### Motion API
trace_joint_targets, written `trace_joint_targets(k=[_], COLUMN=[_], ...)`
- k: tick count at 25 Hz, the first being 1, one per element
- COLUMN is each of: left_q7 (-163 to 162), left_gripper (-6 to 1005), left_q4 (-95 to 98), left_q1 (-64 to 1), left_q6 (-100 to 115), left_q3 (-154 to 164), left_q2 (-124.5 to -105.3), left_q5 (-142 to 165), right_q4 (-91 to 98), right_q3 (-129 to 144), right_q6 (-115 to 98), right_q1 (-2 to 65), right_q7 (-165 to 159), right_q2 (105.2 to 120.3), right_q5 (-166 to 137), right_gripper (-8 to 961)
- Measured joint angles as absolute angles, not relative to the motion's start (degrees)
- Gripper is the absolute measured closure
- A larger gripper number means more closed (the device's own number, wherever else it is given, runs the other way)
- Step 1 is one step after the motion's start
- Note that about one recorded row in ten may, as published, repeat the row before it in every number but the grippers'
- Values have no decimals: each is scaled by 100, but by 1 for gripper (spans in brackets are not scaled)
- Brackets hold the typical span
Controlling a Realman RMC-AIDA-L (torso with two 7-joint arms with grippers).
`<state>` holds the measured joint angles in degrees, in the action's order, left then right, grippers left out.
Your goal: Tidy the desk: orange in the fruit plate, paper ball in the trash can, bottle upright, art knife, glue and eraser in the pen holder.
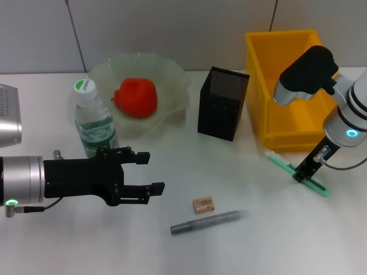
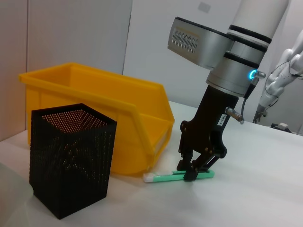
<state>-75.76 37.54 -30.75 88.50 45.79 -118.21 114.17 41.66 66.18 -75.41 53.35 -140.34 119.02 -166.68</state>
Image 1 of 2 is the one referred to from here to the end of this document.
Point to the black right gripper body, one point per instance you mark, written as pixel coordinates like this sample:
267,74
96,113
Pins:
312,164

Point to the green wavy glass fruit plate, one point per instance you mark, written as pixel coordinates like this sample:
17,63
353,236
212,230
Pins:
172,86

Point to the small tan eraser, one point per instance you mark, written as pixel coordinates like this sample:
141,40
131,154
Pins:
204,205

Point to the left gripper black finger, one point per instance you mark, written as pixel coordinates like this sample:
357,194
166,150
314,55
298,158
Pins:
155,189
142,158

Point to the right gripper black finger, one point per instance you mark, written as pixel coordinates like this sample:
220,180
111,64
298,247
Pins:
301,175

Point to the small silver connector stub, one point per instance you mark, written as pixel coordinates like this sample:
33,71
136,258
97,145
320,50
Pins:
58,154

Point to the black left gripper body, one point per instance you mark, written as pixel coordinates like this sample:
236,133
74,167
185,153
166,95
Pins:
80,179

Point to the green toothbrush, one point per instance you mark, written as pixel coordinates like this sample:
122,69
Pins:
279,160

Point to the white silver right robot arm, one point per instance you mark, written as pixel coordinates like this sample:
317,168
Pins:
349,114

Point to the yellow plastic bin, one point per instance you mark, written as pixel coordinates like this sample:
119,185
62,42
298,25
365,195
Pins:
286,126

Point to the black mesh pen holder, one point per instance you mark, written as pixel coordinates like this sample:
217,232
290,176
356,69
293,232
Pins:
218,120

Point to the clear green-label water bottle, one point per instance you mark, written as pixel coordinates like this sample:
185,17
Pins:
94,120

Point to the orange fruit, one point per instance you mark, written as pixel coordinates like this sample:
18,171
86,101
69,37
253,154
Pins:
134,97

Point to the grey marker pen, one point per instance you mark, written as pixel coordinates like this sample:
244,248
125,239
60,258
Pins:
200,222

